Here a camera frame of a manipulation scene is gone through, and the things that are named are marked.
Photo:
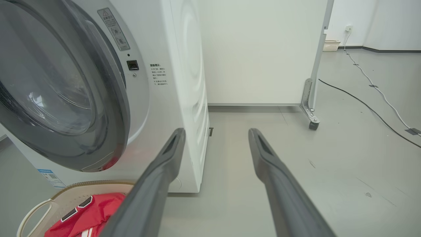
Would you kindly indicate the white front-load washing machine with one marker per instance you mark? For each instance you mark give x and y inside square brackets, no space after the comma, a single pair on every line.
[171,108]

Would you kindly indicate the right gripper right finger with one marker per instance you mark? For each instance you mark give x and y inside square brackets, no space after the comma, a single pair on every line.
[289,204]

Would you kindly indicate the blue energy label sticker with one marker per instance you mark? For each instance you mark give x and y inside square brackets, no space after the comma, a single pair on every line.
[51,178]

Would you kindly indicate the white wall outlet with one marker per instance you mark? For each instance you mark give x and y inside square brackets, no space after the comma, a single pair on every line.
[349,28]

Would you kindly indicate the printed text notice sticker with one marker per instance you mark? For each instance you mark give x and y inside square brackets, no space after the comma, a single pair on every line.
[158,75]

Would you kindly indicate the grey floor tape piece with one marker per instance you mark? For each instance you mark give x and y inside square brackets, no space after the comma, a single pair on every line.
[412,131]

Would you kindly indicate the red and white jersey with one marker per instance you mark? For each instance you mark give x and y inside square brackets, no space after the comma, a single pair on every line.
[95,210]

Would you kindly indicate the glass washing machine door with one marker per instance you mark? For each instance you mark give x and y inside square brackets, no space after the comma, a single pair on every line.
[108,125]

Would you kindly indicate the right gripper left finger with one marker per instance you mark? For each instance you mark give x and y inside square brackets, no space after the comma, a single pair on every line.
[148,204]

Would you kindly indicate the white partition panel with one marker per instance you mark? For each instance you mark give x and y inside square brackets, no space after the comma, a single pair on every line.
[260,52]

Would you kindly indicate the grey warning label sticker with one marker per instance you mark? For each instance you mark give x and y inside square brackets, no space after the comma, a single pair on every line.
[113,29]

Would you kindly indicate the cream perforated laundry basket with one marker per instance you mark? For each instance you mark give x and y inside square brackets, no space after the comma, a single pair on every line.
[65,194]

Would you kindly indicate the metal panel leg with caster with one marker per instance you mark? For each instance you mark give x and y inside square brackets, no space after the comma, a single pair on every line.
[310,108]

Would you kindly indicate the small cream background basket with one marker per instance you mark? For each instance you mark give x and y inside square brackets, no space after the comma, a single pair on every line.
[331,46]

